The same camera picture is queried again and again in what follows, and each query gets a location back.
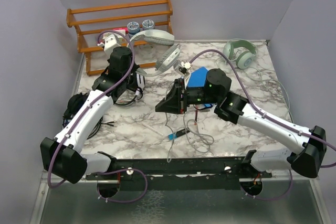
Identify mint green headphones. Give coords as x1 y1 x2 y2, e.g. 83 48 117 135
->
223 38 258 69

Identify blue black highlighter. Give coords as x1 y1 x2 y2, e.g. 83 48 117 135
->
167 128 190 141

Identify wooden shelf rack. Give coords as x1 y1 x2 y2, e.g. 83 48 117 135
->
66 0 173 76

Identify left blue white jar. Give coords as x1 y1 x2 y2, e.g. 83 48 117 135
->
127 22 140 34

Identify right blue white jar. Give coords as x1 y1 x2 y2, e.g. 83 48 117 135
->
142 19 155 30

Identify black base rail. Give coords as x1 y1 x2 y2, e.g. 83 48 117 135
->
86 151 272 190

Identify black blue headphones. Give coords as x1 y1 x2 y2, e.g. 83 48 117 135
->
62 92 115 139

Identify blue white jar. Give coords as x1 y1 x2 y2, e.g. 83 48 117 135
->
127 22 140 34
142 19 155 30

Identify white red box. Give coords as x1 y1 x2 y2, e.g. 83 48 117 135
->
114 28 127 43

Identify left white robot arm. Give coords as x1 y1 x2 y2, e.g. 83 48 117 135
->
40 45 135 188

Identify blue notebook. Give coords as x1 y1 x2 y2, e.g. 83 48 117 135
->
187 67 213 111

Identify red pen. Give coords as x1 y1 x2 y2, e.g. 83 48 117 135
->
194 110 198 125

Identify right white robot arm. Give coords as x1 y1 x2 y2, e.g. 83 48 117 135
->
155 69 327 178

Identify black white headphones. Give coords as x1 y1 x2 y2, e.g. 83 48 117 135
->
114 73 145 107

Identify white stick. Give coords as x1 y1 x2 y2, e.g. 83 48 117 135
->
142 122 165 137

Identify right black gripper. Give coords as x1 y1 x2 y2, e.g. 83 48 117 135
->
155 79 219 115

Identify grey white headphones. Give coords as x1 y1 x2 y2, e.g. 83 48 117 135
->
127 29 215 163

